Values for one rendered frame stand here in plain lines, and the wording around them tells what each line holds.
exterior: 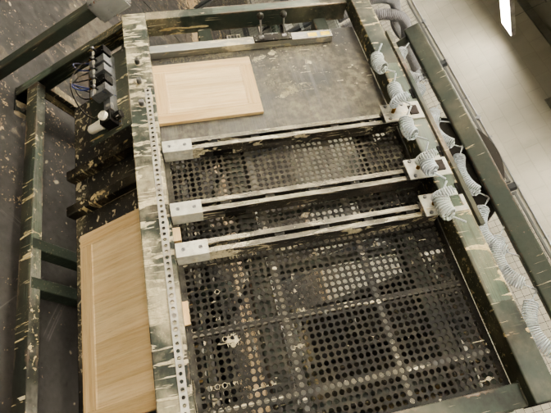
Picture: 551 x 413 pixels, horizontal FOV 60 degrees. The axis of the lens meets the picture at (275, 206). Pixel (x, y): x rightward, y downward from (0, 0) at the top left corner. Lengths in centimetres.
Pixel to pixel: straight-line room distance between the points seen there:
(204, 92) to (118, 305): 106
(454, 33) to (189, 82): 665
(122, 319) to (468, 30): 742
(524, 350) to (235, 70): 174
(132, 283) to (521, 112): 631
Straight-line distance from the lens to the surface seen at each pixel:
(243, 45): 259
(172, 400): 171
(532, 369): 193
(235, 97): 235
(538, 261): 251
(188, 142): 211
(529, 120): 751
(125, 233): 234
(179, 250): 184
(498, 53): 824
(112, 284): 229
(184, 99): 235
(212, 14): 275
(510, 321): 195
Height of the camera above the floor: 184
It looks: 17 degrees down
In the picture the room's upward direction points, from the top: 66 degrees clockwise
